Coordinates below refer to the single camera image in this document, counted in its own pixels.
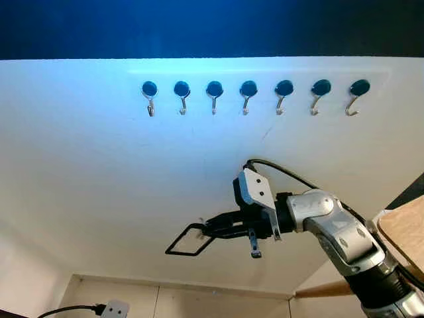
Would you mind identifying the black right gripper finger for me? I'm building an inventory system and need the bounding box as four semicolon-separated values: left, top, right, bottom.
201;210;240;227
197;224;240;240

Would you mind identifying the black rectangular frame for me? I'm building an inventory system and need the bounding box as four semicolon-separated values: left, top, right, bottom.
165;223;216;256

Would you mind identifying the white hook board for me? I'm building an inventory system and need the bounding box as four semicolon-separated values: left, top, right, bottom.
0;56;424;295

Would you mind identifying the black magnet metal hook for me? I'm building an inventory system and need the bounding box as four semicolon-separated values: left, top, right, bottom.
275;79;294;116
206;81;224;116
345;79;371;117
174;81;191;116
240;80;258;116
142;81;158;117
310;79;332;117

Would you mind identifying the wooden table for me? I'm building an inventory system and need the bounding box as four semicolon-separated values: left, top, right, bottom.
295;194;424;299

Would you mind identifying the black rug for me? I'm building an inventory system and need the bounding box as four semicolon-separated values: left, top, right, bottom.
383;174;424;211

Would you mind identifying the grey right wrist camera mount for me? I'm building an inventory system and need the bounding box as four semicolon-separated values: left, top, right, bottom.
232;167;280;241

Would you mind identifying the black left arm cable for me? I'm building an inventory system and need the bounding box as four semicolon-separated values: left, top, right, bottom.
36;303;105;317

